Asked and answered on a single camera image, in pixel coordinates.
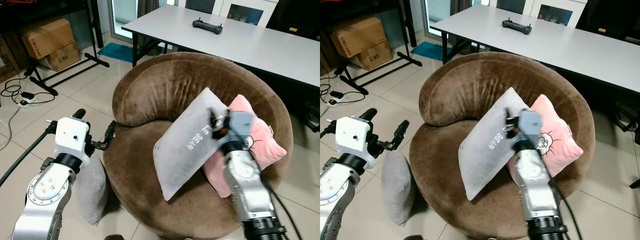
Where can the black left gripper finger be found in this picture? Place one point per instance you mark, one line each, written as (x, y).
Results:
(402, 132)
(110, 132)
(368, 114)
(79, 114)

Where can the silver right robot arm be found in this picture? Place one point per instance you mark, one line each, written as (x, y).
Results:
(537, 185)
(250, 185)

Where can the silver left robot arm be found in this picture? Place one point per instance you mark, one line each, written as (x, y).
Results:
(335, 195)
(45, 197)

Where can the grey pillow with white lettering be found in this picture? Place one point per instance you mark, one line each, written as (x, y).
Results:
(182, 155)
(485, 155)

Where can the plain grey pillow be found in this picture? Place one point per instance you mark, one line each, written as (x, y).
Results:
(397, 190)
(92, 192)

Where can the pink pillow with cartoon face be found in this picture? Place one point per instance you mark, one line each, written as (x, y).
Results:
(265, 142)
(562, 142)

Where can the brown round velvet sofa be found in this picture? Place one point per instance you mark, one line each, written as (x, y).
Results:
(465, 90)
(160, 90)

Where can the teal floor mat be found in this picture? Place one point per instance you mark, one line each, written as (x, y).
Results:
(427, 50)
(116, 51)

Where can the white power strip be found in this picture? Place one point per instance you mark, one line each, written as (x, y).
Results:
(336, 96)
(27, 101)

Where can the small printed cardboard box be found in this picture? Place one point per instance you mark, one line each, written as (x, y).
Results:
(64, 57)
(376, 56)

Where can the black metal rack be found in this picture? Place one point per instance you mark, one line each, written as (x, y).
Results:
(405, 50)
(95, 50)

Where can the large brown cardboard box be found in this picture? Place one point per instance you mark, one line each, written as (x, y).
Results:
(47, 35)
(357, 34)

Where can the white table with black legs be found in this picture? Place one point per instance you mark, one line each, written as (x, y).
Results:
(565, 47)
(250, 47)

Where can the black handheld controller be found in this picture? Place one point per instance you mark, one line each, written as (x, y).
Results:
(207, 26)
(517, 26)

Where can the white cabinet with glass doors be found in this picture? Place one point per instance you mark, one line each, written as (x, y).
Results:
(227, 6)
(540, 6)

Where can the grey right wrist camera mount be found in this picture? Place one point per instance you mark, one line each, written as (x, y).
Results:
(241, 125)
(531, 125)

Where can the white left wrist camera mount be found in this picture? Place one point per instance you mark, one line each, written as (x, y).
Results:
(70, 137)
(352, 137)

